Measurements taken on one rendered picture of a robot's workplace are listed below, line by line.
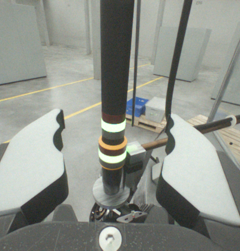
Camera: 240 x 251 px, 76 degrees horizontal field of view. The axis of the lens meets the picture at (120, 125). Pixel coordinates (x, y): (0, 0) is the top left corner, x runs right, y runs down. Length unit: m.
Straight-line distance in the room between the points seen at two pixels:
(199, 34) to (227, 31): 5.12
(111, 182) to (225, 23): 12.13
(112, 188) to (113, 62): 0.21
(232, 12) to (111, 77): 12.15
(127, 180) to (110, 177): 0.04
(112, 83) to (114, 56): 0.03
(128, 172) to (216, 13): 12.24
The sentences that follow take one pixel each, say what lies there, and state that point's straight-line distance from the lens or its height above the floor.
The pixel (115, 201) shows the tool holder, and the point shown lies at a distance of 0.30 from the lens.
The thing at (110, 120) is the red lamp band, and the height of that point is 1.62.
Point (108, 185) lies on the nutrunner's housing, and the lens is 0.28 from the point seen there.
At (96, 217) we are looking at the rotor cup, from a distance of 0.57.
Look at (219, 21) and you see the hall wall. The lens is 12.32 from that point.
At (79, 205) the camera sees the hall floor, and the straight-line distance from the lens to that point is 2.04.
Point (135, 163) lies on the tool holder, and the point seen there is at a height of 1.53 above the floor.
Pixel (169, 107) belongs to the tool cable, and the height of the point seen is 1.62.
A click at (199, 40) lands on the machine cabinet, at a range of 7.21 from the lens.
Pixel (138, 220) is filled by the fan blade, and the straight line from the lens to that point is 0.47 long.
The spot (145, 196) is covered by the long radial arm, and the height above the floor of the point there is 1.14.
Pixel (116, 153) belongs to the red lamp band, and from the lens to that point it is 0.22.
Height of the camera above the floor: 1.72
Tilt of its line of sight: 31 degrees down
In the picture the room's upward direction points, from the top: 3 degrees clockwise
